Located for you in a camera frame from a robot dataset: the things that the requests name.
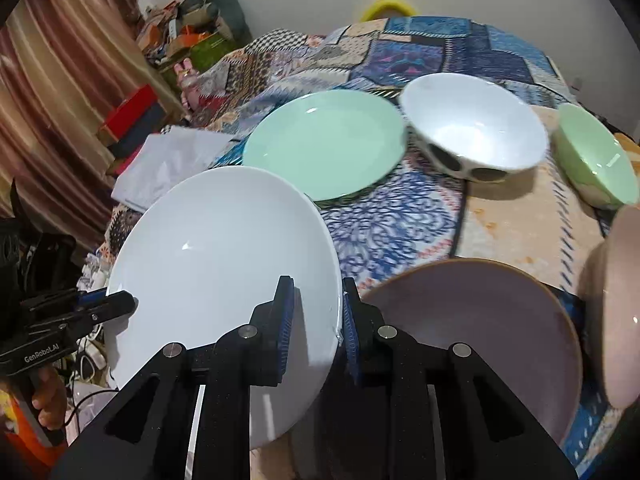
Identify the white bowl with dark spots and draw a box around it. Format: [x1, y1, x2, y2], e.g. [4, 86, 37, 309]
[400, 73, 550, 182]

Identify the green plate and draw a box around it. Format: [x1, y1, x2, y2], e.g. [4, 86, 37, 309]
[242, 89, 407, 204]

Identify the green carton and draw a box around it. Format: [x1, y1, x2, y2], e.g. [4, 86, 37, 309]
[189, 32, 237, 69]

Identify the orange yellow blanket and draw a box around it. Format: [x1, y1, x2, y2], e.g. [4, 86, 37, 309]
[614, 131, 640, 166]

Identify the patchwork printed blanket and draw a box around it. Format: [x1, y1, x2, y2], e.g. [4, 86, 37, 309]
[95, 16, 640, 467]

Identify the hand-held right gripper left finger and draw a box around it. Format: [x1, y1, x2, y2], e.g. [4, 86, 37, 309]
[50, 276, 297, 480]

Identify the large white plate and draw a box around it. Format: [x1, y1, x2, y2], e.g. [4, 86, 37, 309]
[106, 165, 345, 451]

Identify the green bowl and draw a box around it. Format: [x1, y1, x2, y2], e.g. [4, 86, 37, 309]
[556, 103, 640, 210]

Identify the red box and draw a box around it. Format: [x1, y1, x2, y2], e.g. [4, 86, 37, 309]
[103, 84, 164, 144]

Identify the striped brown curtain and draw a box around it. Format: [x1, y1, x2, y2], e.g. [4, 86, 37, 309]
[0, 0, 187, 253]

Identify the pink bowl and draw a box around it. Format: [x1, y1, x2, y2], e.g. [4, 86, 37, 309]
[579, 205, 640, 410]

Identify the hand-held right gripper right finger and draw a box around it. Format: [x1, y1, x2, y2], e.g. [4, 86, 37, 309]
[341, 277, 581, 480]

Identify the dark blue box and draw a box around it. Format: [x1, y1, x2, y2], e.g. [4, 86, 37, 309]
[107, 109, 172, 159]

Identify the mauve plate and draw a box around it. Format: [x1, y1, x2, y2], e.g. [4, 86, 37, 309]
[295, 258, 584, 466]

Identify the white folded cloth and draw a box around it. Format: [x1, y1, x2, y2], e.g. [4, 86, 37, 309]
[110, 125, 236, 211]

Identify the yellow ring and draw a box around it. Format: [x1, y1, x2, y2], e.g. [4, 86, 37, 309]
[358, 0, 417, 24]

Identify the tangle of cables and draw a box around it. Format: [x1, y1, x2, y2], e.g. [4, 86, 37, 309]
[64, 255, 122, 436]

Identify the pink toy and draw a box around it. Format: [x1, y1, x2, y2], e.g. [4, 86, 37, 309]
[174, 57, 202, 111]

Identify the person's left hand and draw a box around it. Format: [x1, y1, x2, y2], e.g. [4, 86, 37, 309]
[31, 364, 69, 432]

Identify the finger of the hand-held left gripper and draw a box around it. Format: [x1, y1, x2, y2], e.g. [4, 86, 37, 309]
[75, 288, 112, 309]
[22, 290, 137, 335]

